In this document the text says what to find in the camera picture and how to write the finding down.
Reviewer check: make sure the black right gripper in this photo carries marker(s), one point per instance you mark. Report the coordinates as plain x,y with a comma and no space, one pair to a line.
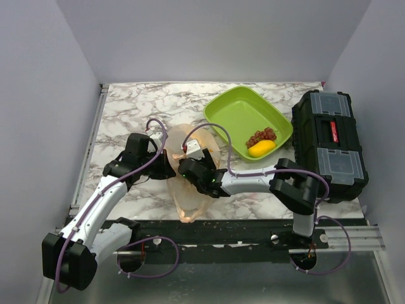
207,161

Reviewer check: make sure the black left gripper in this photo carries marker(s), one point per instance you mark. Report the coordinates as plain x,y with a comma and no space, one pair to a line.
166,170

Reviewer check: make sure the translucent orange plastic bag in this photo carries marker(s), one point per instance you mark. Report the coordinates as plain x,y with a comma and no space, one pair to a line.
190,204

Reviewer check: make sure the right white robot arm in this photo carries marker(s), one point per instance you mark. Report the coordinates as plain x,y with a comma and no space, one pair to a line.
301,191

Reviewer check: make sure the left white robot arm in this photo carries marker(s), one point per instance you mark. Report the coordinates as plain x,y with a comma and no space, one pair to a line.
72,256

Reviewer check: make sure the yellow fake mango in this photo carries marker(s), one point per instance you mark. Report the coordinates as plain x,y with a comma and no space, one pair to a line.
261,148

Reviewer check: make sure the red fake grapes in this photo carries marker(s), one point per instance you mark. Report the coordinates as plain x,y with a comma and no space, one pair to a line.
260,135

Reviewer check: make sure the green plastic tray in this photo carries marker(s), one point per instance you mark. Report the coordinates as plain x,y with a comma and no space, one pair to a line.
243,112

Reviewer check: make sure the black plastic toolbox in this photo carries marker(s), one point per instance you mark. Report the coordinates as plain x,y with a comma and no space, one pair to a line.
326,142

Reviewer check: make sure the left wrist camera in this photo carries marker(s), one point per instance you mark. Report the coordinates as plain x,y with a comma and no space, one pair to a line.
156,137

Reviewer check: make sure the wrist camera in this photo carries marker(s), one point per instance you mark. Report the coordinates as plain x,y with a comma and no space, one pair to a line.
194,150
156,137

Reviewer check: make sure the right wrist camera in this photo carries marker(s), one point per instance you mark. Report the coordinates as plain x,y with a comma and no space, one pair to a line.
194,150

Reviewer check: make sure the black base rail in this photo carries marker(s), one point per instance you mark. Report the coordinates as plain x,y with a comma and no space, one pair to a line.
217,241

